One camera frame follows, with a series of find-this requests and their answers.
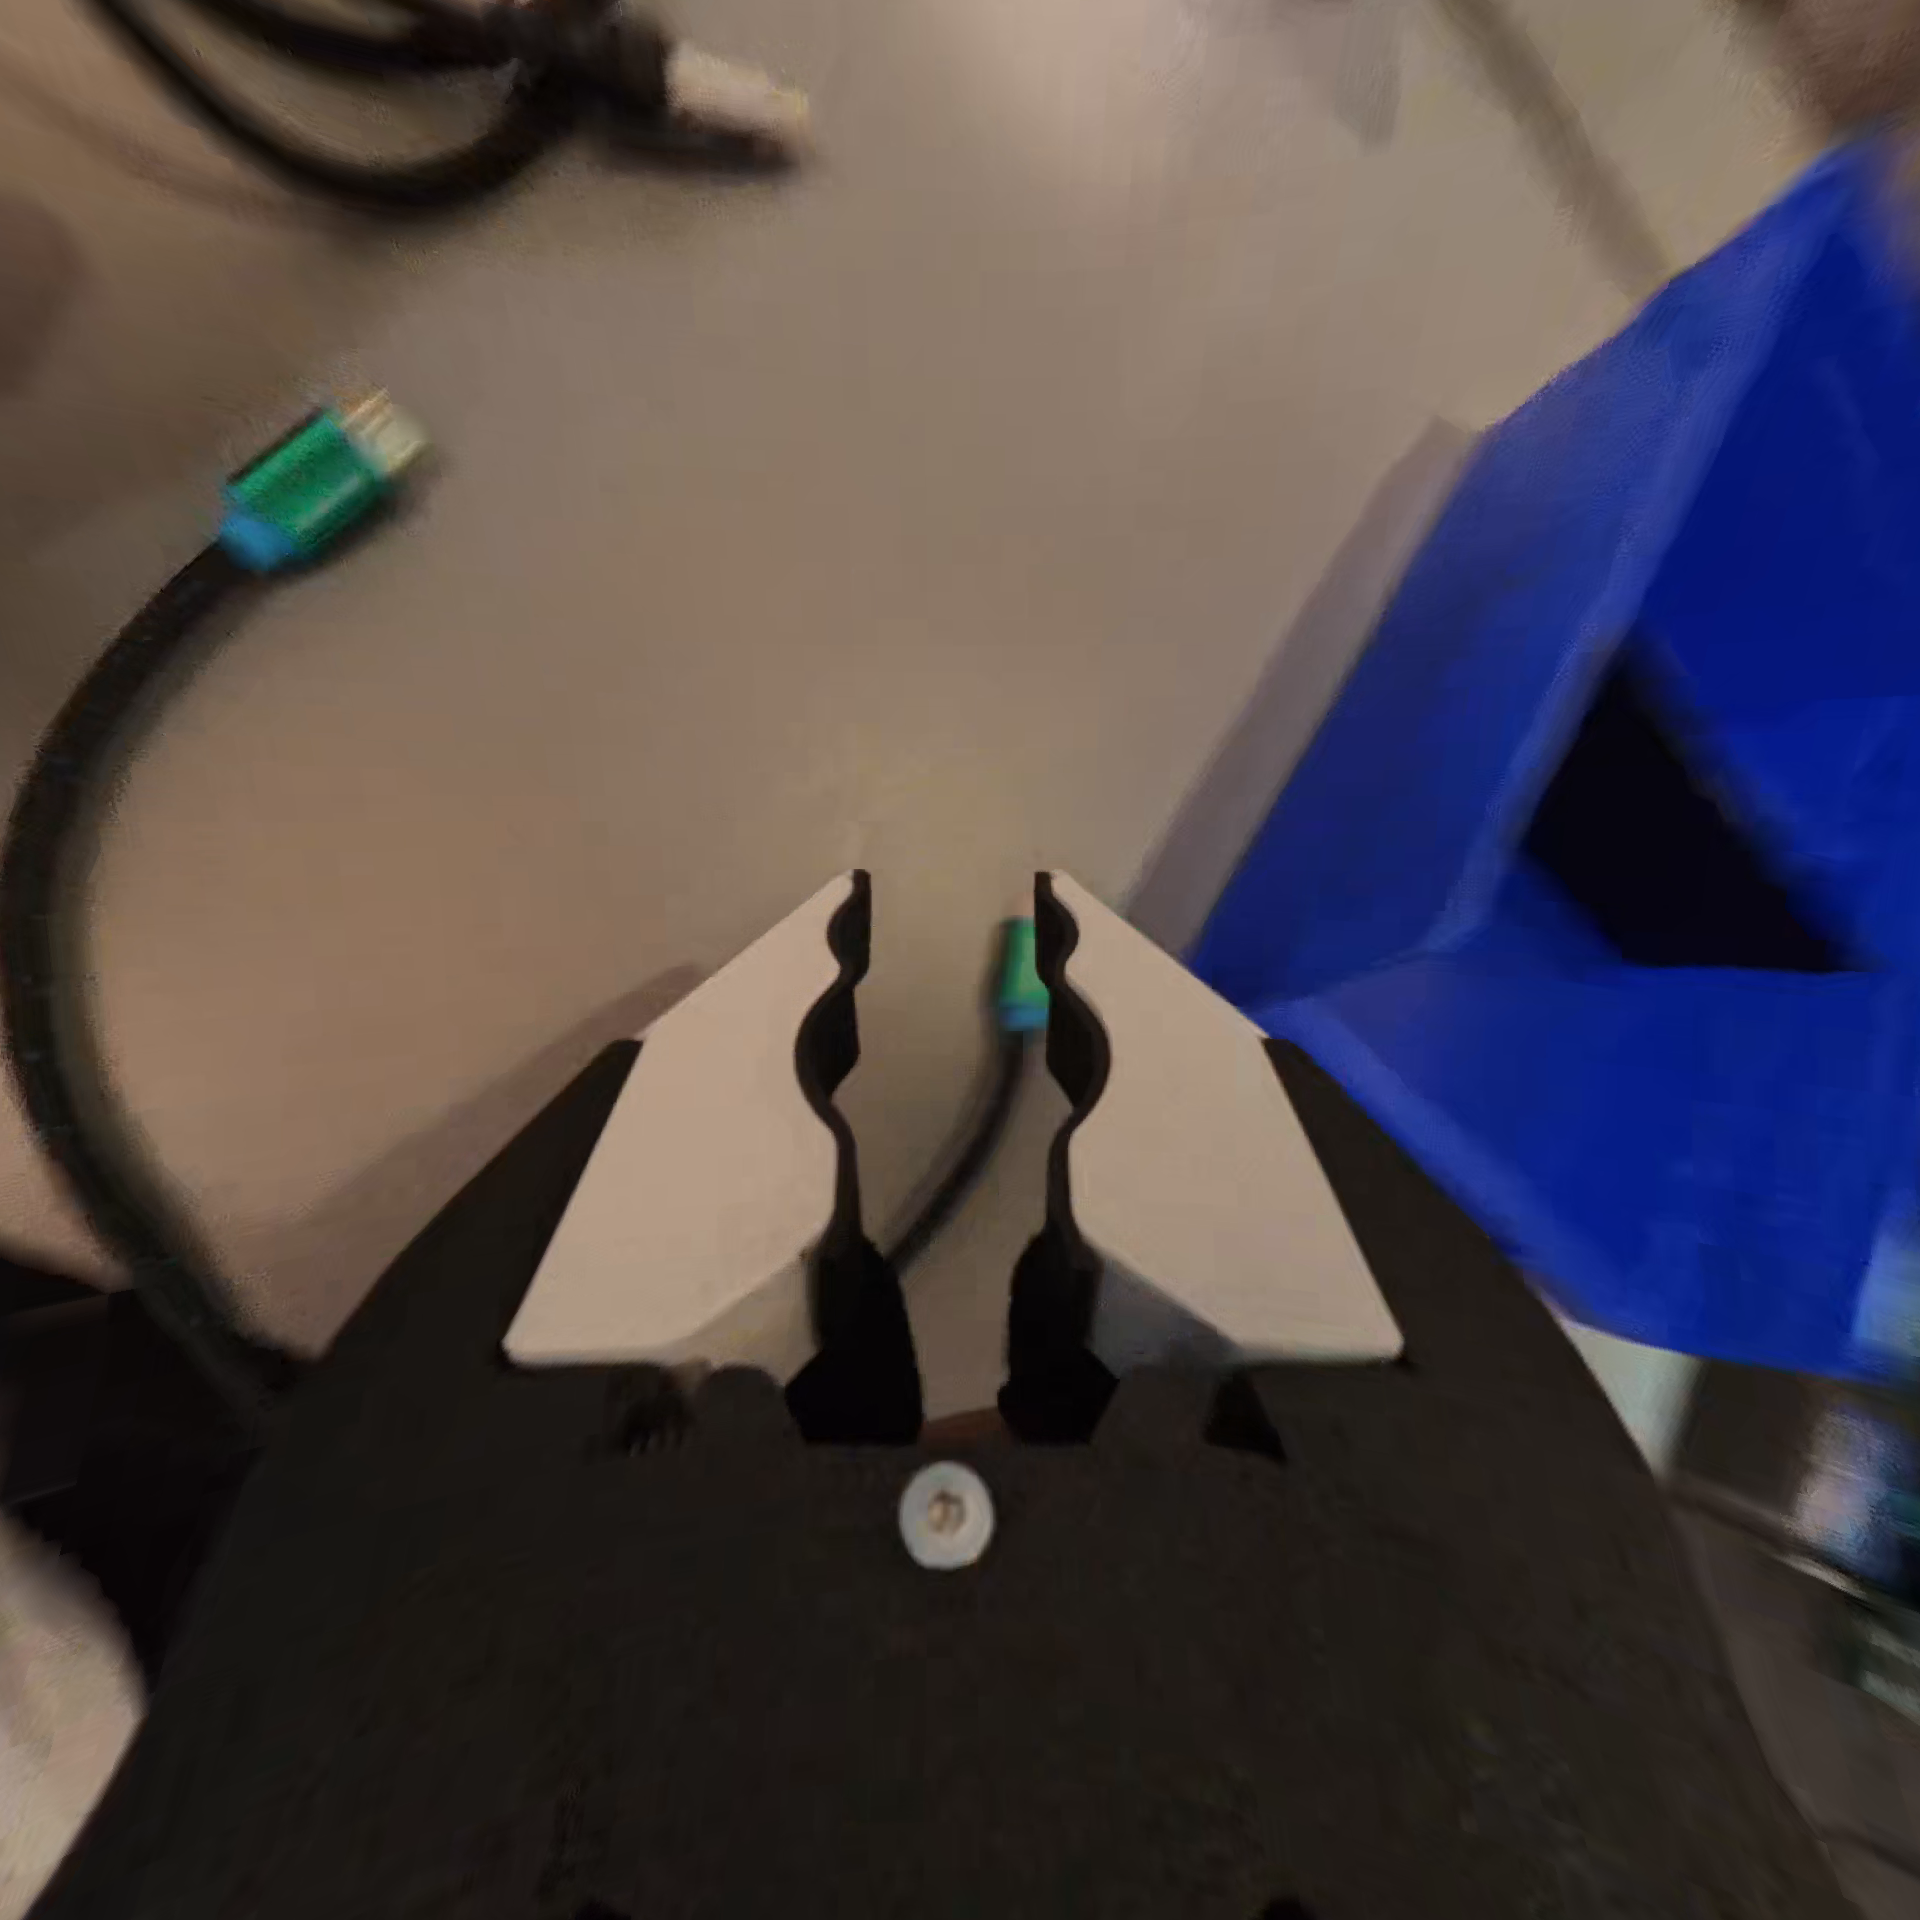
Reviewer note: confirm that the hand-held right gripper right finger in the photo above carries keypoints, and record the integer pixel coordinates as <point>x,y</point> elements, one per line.
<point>1229,1185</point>

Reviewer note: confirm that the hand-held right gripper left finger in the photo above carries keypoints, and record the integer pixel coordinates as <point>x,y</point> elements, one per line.
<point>675,1185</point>

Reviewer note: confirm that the blue plastic bin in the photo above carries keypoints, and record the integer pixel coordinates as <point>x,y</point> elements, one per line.
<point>1574,599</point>

